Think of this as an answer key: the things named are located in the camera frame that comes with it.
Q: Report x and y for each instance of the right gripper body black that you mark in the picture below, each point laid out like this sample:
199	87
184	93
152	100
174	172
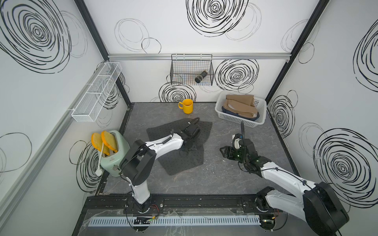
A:
235	155

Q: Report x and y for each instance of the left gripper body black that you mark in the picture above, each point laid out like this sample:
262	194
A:
191	141

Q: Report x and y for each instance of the dark perforated mat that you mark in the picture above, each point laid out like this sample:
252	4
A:
181	160

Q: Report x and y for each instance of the blue denim skirt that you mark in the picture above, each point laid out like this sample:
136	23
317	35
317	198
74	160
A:
240	116

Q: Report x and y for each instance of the tan brown skirt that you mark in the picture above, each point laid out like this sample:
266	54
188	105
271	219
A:
241	104

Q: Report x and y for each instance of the white perforated plastic basket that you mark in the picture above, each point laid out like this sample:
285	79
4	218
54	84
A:
259	103

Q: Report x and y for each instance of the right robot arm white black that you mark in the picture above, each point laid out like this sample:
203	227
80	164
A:
314	203

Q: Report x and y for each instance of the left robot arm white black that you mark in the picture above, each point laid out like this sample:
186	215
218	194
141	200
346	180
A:
136	165

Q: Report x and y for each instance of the yellow mug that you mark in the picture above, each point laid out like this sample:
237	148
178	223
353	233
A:
187	106

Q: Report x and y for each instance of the dark cylindrical bottle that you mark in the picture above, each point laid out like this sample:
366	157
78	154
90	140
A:
201	76

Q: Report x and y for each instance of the right toast slice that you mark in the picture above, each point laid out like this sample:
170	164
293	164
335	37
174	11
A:
109	140

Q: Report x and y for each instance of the toast slice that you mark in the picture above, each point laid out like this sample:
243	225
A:
109	140
97	143

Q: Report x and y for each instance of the mint green toaster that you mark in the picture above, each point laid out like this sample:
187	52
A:
112	163

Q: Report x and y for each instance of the left toast slice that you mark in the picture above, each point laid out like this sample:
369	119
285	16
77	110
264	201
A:
97	143

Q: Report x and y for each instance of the black wire wall basket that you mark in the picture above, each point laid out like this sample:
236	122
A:
185	67

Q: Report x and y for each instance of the white slotted cable duct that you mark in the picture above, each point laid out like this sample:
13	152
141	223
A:
215	220

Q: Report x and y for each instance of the white wire wall shelf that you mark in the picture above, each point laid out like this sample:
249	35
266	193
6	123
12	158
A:
93	101

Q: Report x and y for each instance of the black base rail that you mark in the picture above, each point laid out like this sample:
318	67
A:
157	203

